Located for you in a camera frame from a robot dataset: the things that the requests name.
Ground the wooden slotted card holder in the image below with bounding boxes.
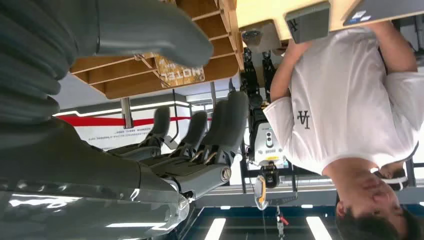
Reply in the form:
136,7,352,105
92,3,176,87
69,0,246,100

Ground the golden hotel card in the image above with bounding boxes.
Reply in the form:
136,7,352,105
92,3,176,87
154,54,206,89

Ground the person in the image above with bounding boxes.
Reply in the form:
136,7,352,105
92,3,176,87
263,21,424,240

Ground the red barrier belt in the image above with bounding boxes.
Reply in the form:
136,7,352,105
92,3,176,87
57,115,213,127

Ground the grey stanchion pole with base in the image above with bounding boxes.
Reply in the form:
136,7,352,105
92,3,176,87
120,96,134,129

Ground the ceiling light panel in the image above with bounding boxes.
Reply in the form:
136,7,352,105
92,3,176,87
203,217,227,240
305,216,334,240

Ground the black and white humanoid robot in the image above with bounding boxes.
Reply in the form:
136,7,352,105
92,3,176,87
240,47,289,190

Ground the black glossy smartphone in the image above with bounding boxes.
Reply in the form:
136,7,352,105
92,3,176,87
284,0,332,45

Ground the grey laptop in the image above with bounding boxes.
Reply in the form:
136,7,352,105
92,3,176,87
342,0,424,27

